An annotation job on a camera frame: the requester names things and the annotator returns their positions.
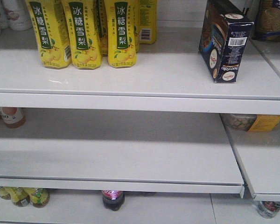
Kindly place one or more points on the dark blue cookie box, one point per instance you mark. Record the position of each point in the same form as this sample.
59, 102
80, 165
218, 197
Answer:
223, 39

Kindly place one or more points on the white store shelving unit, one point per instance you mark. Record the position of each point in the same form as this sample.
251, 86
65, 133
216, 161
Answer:
152, 131

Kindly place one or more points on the dark cola bottle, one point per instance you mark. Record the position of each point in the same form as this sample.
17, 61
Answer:
113, 199

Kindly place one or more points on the yellow pear drink bottle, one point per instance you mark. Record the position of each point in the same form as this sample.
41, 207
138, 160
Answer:
121, 38

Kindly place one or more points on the rear yellow pear bottle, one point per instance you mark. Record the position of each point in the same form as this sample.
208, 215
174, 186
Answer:
148, 21

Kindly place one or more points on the clear biscuit tub yellow label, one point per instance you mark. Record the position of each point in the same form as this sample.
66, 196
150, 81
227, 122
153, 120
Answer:
251, 122

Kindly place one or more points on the peach drink bottle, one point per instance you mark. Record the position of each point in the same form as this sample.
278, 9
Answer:
13, 117

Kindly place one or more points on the green tea bottle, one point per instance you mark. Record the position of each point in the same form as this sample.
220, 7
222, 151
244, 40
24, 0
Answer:
19, 197

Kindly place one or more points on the white milk drink bottle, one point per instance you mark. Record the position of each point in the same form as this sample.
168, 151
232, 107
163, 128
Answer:
17, 14

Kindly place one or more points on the round cracker pack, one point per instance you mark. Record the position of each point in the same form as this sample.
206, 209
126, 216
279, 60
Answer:
267, 23

